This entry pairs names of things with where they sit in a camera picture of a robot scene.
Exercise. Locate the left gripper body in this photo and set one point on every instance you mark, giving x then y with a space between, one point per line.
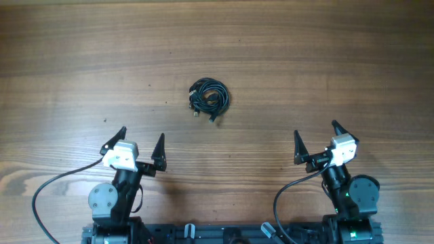
142 169

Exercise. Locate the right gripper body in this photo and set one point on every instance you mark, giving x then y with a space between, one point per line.
317 161

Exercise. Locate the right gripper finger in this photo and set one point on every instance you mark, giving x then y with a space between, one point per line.
340 130
301 154

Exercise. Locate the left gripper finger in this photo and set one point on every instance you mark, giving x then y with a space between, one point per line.
109 145
158 155

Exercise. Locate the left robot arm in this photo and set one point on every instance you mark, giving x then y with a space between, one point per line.
112 203

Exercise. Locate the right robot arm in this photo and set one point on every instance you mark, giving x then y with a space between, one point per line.
353 197

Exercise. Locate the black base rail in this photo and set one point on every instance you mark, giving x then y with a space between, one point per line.
302 232

